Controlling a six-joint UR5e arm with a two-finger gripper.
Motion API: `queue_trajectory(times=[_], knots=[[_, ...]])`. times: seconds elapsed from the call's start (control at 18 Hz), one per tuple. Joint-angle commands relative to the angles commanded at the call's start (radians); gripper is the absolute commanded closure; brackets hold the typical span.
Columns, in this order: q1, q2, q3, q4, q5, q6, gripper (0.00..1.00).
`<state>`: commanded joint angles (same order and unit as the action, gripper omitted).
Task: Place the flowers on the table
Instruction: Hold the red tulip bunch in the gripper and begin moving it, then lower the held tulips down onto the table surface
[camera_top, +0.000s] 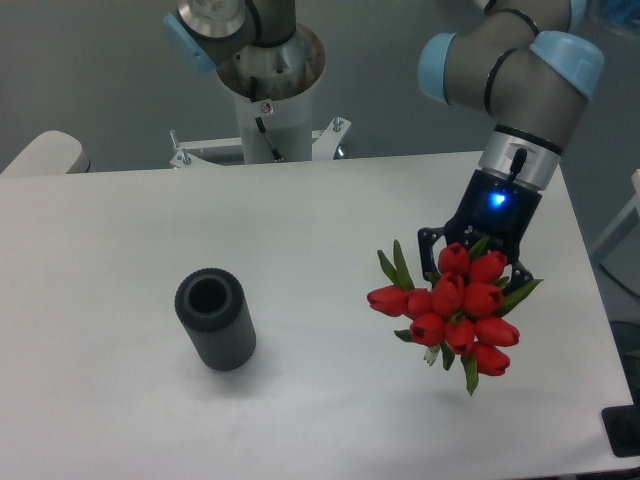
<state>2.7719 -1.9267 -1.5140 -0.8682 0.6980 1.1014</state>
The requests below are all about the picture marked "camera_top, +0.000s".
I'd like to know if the dark grey ribbed vase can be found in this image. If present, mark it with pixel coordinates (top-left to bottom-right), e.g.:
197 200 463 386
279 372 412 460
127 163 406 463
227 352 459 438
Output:
174 268 257 371

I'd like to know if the white metal base frame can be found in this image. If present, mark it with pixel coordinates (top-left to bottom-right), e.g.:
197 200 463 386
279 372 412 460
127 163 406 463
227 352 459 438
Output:
170 116 351 168

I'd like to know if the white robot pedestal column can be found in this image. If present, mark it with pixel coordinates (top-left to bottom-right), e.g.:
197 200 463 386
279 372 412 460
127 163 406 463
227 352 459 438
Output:
217 24 325 135

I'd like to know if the white furniture frame right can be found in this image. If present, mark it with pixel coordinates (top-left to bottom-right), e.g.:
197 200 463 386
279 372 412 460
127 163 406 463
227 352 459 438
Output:
589 170 639 264

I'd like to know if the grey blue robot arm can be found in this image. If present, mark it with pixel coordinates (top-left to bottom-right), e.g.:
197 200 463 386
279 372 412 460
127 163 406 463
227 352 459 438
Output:
163 1 604 292

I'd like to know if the black device at table edge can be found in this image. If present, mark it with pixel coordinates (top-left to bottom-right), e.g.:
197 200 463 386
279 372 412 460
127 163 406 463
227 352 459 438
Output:
601 405 639 458

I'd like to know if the red tulip bouquet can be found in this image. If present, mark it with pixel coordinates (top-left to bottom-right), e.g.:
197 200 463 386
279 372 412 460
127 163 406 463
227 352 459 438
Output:
367 239 542 395

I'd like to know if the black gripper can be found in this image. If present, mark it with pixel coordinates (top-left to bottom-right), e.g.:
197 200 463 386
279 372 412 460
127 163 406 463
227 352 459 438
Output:
417 170 542 296

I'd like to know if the black cable on pedestal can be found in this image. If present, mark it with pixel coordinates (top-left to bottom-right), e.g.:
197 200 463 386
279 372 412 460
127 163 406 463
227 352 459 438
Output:
254 116 285 164

